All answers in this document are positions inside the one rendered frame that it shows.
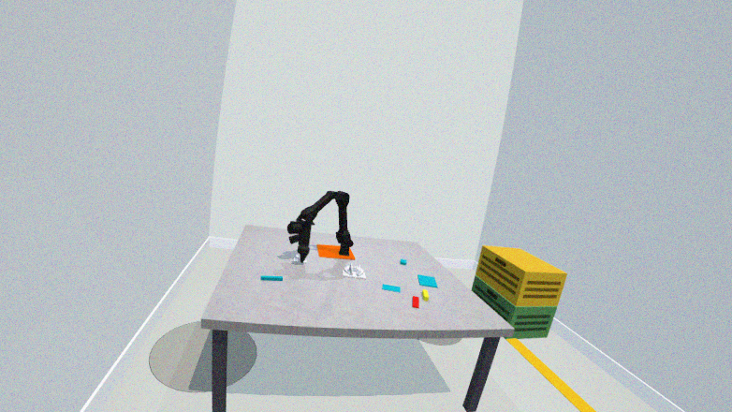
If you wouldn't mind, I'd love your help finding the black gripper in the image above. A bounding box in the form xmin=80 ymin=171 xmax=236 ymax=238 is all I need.
xmin=298 ymin=233 xmax=310 ymax=262

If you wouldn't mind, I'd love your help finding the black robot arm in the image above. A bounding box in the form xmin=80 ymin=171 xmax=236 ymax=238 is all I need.
xmin=287 ymin=191 xmax=354 ymax=257

